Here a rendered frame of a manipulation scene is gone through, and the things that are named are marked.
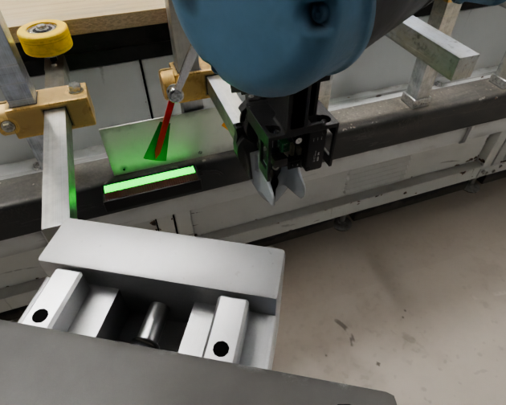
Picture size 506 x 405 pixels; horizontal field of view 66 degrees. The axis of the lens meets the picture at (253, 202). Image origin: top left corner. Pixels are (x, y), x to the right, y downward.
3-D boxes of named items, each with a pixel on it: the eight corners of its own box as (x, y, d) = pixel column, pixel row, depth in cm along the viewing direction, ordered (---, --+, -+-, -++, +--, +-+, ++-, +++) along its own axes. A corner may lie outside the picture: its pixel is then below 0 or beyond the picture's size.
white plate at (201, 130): (250, 146, 76) (250, 101, 69) (114, 177, 70) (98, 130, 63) (250, 145, 77) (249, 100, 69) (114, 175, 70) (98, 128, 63)
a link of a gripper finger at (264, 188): (263, 233, 46) (264, 174, 40) (246, 200, 50) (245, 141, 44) (287, 227, 47) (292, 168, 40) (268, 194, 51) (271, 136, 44)
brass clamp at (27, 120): (97, 127, 62) (87, 99, 58) (4, 145, 59) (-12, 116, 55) (94, 107, 66) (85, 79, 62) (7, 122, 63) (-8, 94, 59)
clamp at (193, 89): (244, 92, 68) (244, 63, 64) (167, 106, 64) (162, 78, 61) (234, 76, 71) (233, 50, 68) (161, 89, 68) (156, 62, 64)
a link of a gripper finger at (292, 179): (287, 227, 47) (292, 168, 40) (268, 194, 51) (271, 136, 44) (310, 220, 48) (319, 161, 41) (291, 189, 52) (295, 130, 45)
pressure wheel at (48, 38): (95, 81, 75) (75, 19, 67) (67, 102, 70) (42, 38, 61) (62, 74, 77) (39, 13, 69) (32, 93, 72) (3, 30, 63)
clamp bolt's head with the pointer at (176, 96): (164, 165, 70) (185, 91, 62) (150, 163, 69) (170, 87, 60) (161, 158, 71) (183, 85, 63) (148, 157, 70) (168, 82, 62)
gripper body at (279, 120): (263, 187, 38) (267, 72, 30) (236, 138, 44) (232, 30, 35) (333, 170, 40) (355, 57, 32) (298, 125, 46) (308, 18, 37)
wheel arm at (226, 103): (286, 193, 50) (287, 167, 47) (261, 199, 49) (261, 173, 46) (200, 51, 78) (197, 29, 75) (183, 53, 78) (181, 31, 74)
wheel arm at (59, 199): (83, 243, 45) (71, 219, 42) (51, 251, 44) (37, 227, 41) (71, 73, 74) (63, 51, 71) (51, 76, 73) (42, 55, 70)
